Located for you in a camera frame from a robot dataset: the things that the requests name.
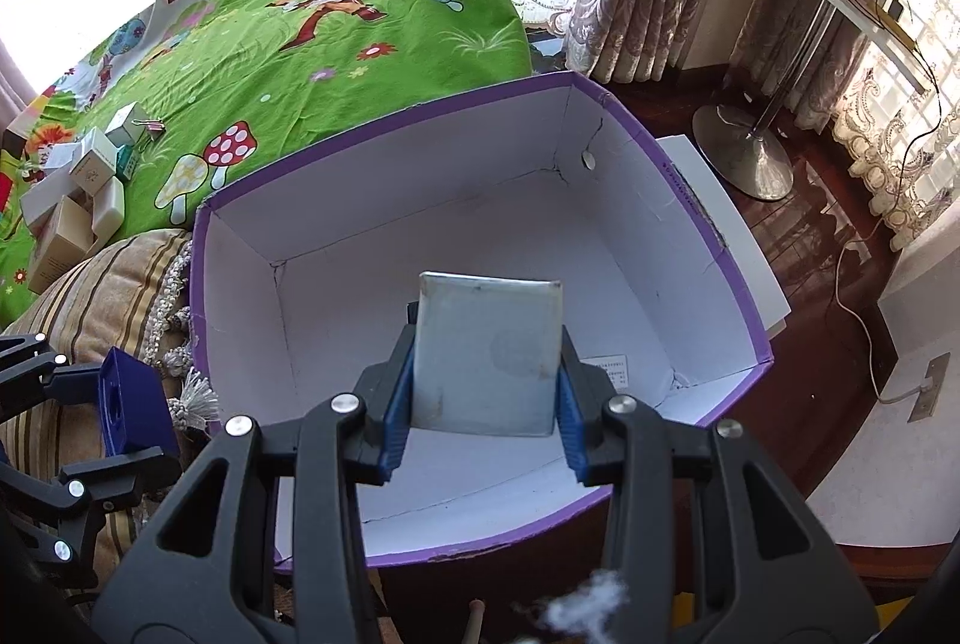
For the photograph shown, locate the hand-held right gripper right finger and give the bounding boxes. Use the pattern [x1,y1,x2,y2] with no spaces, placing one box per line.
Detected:
[555,321,878,644]

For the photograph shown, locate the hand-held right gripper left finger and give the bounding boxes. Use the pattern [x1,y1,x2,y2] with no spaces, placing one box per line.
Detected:
[94,303,421,644]

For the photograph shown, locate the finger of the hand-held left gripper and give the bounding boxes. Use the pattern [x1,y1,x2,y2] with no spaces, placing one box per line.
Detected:
[0,445,183,589]
[0,333,102,424]

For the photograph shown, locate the dark blue box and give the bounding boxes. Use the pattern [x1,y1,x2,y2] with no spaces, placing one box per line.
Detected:
[97,346,181,458]

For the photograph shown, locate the silver metal tin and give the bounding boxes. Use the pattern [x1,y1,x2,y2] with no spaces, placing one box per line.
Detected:
[409,271,565,437]

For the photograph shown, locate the white plastic case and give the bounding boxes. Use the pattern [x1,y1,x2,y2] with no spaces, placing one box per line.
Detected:
[90,175,125,234]

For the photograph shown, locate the purple cardboard box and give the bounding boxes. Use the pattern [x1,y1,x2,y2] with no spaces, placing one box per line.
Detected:
[187,71,773,576]

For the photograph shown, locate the pile of small cartons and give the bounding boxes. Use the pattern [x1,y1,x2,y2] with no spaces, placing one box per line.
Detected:
[19,103,147,233]

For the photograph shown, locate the striped tasselled pillow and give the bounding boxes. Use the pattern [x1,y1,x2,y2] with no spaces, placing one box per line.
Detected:
[0,228,226,615]

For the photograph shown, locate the white cotton fluff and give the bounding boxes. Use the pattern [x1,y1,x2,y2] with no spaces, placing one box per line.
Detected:
[514,569,627,637]

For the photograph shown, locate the white board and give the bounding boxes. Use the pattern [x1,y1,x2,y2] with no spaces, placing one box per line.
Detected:
[656,136,790,338]

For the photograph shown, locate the white side table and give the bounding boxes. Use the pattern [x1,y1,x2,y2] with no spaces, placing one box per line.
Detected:
[673,0,931,200]

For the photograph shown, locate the green cartoon bed sheet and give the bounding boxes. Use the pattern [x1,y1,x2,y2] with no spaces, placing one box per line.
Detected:
[0,0,535,330]

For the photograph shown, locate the cream embroidered lace curtain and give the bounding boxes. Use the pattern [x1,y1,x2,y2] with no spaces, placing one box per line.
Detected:
[831,0,960,251]

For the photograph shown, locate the black charger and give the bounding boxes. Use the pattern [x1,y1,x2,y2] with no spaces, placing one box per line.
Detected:
[874,0,920,49]

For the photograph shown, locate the white power cable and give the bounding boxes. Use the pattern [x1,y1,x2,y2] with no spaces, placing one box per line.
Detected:
[834,213,935,404]

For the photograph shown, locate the wall socket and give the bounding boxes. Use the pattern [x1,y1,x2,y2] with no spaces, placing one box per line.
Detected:
[907,353,952,424]

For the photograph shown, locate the black charger cable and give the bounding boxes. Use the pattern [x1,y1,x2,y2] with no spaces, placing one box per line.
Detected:
[896,33,946,188]

